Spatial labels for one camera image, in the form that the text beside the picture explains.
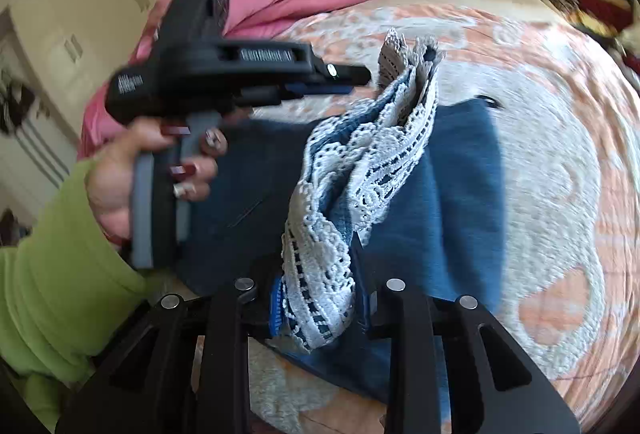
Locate green sleeve left forearm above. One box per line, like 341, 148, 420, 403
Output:
1, 160, 149, 431

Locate blue jeans with lace hem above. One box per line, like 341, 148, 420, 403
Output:
177, 32, 506, 402

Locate cream wardrobe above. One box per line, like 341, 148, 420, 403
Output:
1, 0, 157, 223

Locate left hand painted nails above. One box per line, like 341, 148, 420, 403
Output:
86, 117, 228, 246

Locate peach white patterned bedspread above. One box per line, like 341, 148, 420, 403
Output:
244, 0, 640, 434

